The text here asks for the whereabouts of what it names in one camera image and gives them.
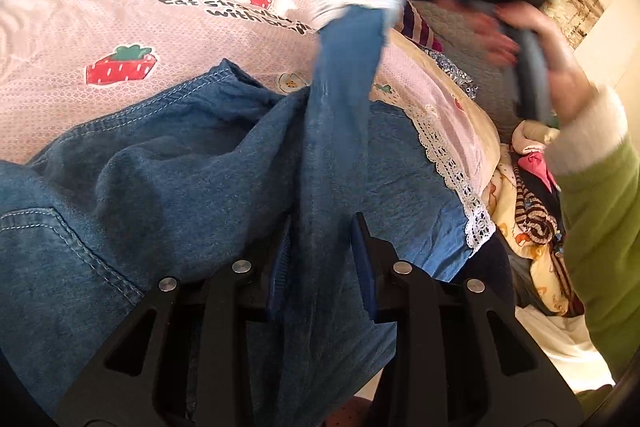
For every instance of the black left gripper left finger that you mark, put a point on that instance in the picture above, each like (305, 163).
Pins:
(180, 358)

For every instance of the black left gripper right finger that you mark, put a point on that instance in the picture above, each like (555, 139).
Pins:
(461, 357)

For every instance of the blue denim pants lace hem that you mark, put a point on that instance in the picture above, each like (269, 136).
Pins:
(177, 185)

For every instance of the green sleeve right forearm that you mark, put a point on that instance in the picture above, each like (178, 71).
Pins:
(597, 169)

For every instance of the person's right hand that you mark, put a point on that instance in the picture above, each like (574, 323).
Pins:
(570, 89)

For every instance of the purple striped pillow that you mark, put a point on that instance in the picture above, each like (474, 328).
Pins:
(413, 27)

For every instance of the grey quilted headboard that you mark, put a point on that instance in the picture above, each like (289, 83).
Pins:
(492, 92)

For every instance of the blue floral pillow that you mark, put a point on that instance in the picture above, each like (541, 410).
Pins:
(463, 80)

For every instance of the pile of colourful clothes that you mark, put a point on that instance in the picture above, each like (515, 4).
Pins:
(523, 200)

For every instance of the pink strawberry print bedsheet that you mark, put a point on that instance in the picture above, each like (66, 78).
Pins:
(65, 62)

